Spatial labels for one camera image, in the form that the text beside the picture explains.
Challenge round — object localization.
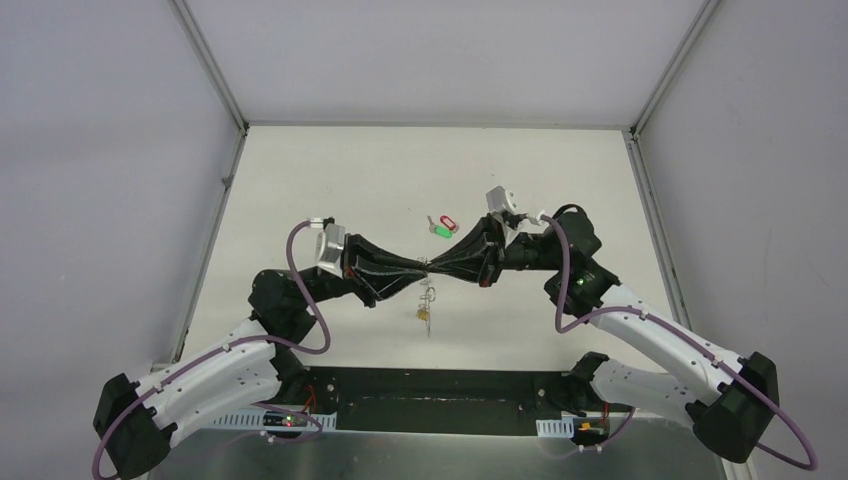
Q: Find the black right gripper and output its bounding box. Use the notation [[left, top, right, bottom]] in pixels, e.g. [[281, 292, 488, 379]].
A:
[[427, 211, 566, 288]]

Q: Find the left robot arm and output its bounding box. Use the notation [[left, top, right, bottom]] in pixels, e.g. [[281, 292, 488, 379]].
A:
[[91, 228, 429, 479]]

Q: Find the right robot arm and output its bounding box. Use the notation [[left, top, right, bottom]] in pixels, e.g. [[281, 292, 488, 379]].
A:
[[428, 204, 779, 463]]

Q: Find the green key tag with key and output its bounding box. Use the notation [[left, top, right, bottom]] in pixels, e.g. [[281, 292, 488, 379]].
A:
[[429, 224, 453, 239]]

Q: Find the red key tag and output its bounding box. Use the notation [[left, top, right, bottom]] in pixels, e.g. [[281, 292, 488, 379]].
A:
[[427, 215, 458, 234]]

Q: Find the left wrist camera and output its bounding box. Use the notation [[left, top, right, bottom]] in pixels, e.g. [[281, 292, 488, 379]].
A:
[[315, 223, 347, 278]]

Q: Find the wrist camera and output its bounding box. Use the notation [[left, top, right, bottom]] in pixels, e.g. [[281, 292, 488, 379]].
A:
[[485, 186, 519, 215], [315, 223, 347, 278]]

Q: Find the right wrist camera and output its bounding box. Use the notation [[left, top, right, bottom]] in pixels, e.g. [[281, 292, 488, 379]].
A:
[[485, 186, 519, 215]]

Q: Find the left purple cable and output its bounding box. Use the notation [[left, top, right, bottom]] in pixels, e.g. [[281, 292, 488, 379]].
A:
[[91, 219, 336, 480]]

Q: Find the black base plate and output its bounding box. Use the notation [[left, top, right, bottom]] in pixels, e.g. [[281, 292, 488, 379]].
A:
[[278, 367, 626, 436]]

